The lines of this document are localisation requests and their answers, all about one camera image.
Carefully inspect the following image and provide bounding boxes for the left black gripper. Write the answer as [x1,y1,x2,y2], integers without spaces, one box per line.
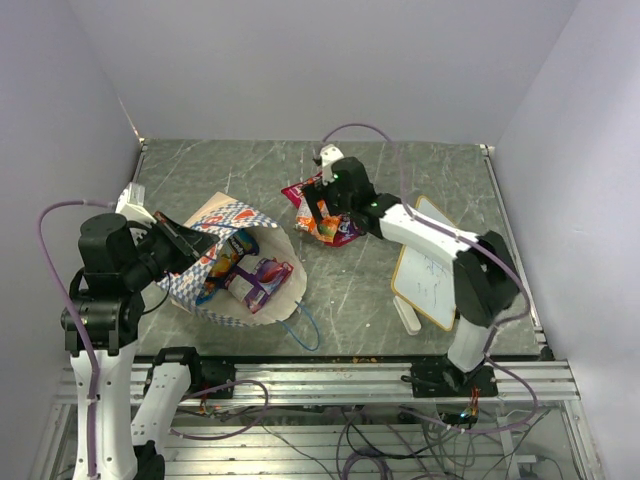
[123,209,219,287]

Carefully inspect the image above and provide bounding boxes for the orange snack packet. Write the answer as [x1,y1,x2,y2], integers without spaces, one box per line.
[294,199,341,244]

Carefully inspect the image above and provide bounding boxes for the small colourful candy packet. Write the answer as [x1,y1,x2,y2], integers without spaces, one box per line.
[328,215,364,248]

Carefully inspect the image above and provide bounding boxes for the purple snack packet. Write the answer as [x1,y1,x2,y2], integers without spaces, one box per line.
[225,255,294,314]

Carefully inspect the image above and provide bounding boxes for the pink snack bag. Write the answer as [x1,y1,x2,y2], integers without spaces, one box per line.
[281,173,322,209]

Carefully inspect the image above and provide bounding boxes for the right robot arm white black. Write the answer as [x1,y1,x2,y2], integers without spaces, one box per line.
[302,145,521,396]

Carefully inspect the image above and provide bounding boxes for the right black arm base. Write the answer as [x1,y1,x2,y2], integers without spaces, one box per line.
[400,357,498,398]

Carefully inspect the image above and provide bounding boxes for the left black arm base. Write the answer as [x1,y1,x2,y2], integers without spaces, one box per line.
[144,346,236,394]

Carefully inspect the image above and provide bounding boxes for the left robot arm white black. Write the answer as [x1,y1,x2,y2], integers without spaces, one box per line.
[61,212,219,479]

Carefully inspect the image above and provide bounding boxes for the blue snack bag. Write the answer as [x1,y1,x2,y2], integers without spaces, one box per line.
[196,230,260,305]

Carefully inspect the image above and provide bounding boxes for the white whiteboard eraser marker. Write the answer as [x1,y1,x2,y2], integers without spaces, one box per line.
[393,296,422,336]

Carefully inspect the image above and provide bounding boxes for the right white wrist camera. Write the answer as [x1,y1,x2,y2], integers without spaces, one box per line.
[313,144,344,185]

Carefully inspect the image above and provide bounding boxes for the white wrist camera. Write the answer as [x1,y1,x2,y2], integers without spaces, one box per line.
[313,144,344,185]
[115,182,155,226]

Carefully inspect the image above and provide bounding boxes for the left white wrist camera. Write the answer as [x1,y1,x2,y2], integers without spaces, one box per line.
[115,182,155,226]

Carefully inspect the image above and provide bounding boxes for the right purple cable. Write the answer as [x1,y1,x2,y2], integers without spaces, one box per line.
[322,123,540,436]

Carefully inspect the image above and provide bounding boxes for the purple cable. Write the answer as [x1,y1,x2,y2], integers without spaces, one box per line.
[38,198,119,479]
[322,123,540,436]

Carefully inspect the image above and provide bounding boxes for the small whiteboard yellow frame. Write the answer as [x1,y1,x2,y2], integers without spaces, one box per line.
[391,196,458,331]

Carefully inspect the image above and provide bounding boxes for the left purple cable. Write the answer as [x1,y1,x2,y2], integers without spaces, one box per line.
[38,198,119,479]

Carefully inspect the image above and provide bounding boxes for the loose cables under table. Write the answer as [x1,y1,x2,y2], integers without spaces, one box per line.
[164,394,551,480]

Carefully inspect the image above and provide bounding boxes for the aluminium frame rail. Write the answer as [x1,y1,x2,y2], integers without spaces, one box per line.
[54,361,580,408]

